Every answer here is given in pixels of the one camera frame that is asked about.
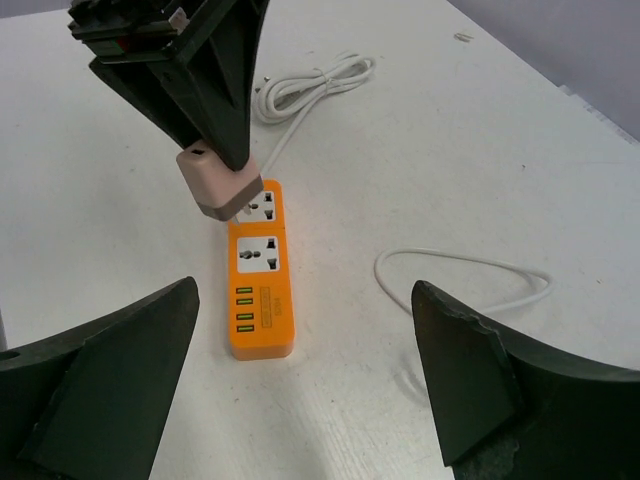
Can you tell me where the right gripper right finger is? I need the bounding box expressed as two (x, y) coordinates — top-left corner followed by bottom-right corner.
(411, 281), (639, 479)

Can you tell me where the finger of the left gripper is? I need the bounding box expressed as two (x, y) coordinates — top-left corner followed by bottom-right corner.
(89, 1), (268, 171)

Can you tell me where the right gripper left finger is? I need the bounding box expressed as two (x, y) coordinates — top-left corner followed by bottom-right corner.
(1, 277), (200, 479)

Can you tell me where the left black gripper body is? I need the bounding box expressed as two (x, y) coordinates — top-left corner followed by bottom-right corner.
(68, 0), (205, 58)

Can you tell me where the rose gold plug adapter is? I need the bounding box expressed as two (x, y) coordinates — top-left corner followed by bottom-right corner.
(176, 140), (264, 222)

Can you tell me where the white multicolour power strip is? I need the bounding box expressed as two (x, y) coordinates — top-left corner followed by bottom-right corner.
(373, 247), (556, 314)

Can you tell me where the orange power strip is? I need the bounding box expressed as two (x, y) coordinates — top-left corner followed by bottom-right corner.
(227, 49), (377, 362)

